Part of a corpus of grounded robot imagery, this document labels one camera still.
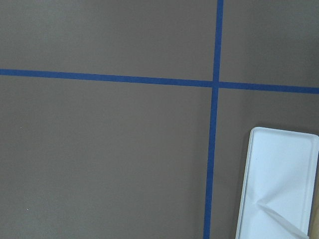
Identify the white rectangular tray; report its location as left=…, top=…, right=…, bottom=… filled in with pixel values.
left=236, top=127, right=319, bottom=239

